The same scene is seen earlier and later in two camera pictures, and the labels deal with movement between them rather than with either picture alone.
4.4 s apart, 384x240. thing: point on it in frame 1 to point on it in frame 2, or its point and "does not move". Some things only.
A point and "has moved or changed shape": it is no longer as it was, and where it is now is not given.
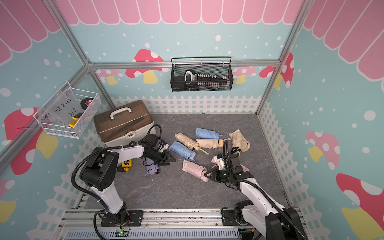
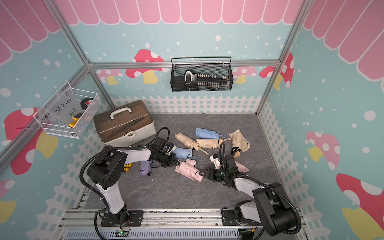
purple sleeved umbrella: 152,168 to 145,169
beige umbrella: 239,152 does not move
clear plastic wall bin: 68,113 does not move
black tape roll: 85,102 does not move
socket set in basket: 204,81 does not move
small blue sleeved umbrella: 204,133 does not move
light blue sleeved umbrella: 181,149 has moved or changed shape
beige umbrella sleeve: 238,140 does not move
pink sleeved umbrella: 197,171 has moved or changed shape
